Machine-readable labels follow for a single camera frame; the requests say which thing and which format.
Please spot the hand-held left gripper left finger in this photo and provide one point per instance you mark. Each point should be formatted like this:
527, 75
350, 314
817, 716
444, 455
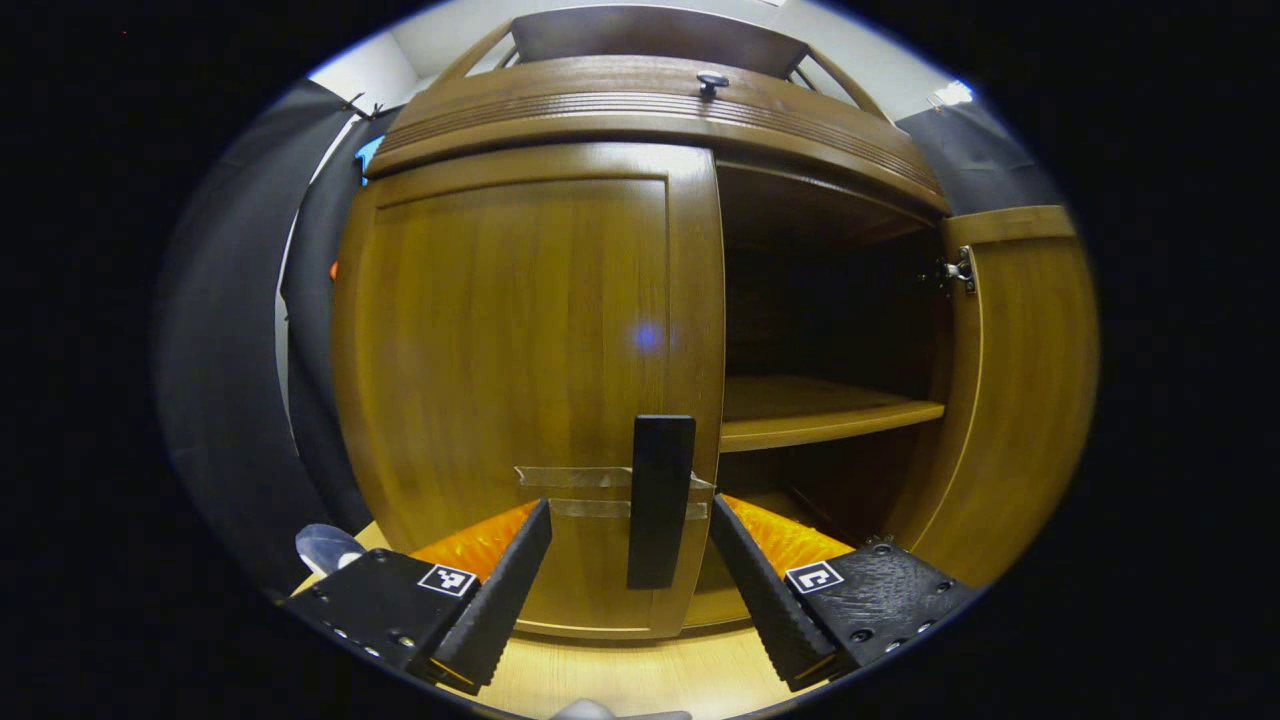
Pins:
500, 590

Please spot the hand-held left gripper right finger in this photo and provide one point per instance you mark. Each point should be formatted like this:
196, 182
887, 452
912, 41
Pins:
765, 600

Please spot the wooden double-door shoe cabinet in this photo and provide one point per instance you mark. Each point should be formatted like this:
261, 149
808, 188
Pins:
820, 400

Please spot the wooden shoe cabinet door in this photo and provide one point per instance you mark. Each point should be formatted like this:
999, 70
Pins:
500, 320
1020, 400

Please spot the metal door hinge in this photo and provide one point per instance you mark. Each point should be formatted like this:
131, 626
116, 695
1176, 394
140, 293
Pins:
960, 270

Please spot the wooden cabinet drawer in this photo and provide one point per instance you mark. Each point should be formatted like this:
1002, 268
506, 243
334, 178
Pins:
600, 100

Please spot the penguin plush toy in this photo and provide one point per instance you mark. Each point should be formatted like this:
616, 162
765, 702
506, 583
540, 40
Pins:
325, 548

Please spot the black drawer knob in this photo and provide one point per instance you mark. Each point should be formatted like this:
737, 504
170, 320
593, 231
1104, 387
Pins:
712, 82

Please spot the small ceiling light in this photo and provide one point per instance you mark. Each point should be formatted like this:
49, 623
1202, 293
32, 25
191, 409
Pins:
955, 92

